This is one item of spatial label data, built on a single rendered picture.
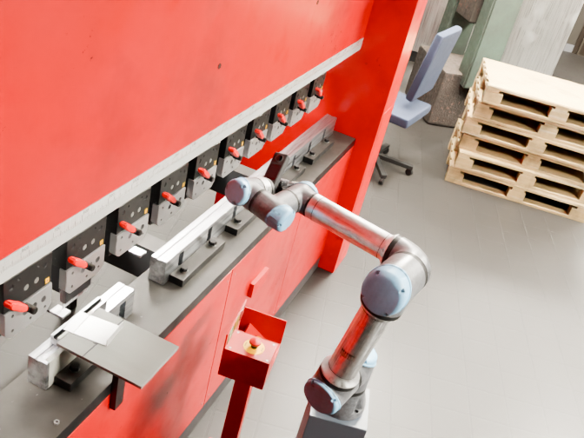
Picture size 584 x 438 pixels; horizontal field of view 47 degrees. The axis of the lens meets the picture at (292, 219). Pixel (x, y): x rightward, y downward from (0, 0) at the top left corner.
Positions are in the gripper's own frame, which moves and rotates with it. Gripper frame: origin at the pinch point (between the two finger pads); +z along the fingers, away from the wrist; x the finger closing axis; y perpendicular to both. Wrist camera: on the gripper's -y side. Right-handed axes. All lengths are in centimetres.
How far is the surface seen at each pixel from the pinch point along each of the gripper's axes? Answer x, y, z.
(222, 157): -28.4, -2.3, 2.2
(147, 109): -16, -17, -56
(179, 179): -24.4, 3.6, -26.7
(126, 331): -19, 44, -50
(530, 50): -35, -128, 657
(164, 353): -7, 47, -48
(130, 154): -18, -5, -58
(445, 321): 19, 85, 192
